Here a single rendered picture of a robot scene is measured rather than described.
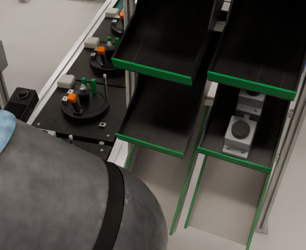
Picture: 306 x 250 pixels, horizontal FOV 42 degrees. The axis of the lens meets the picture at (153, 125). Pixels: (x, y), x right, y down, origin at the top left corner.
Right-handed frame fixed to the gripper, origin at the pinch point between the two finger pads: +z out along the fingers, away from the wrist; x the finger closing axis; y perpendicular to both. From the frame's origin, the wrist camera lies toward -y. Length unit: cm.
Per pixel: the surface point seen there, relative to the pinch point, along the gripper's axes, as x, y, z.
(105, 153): 11.1, 0.5, 13.5
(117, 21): -5, -50, 56
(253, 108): 43.6, -11.5, -14.5
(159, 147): 28.4, -1.8, -16.5
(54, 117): -6.9, -6.8, 20.1
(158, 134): 27.4, -4.3, -13.5
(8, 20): -60, -51, 75
